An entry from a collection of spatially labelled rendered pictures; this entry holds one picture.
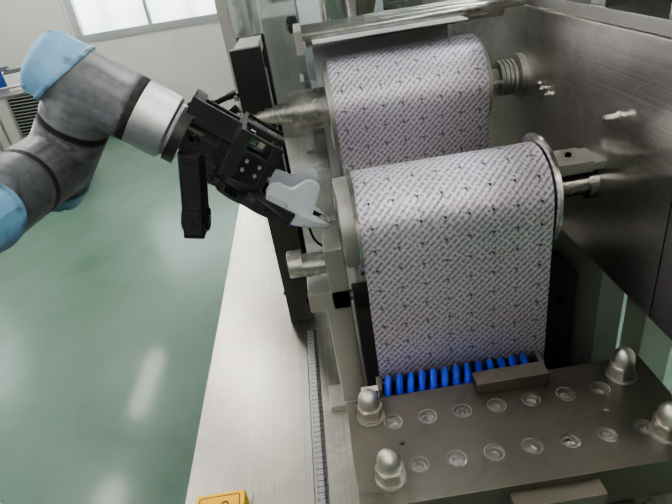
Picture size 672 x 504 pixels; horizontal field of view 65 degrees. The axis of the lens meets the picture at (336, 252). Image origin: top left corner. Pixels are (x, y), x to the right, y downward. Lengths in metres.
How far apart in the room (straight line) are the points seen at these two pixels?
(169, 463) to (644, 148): 1.91
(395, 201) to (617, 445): 0.38
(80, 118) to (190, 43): 5.66
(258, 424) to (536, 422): 0.44
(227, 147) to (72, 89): 0.16
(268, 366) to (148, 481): 1.23
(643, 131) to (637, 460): 0.36
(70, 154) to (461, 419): 0.55
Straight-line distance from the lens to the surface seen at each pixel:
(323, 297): 0.77
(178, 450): 2.23
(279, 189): 0.63
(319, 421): 0.91
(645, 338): 1.09
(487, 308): 0.74
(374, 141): 0.85
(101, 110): 0.62
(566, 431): 0.72
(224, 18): 1.60
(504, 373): 0.75
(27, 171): 0.60
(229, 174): 0.61
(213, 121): 0.62
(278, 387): 0.98
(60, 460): 2.45
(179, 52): 6.31
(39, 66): 0.63
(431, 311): 0.71
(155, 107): 0.61
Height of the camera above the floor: 1.56
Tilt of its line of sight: 30 degrees down
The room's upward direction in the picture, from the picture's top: 9 degrees counter-clockwise
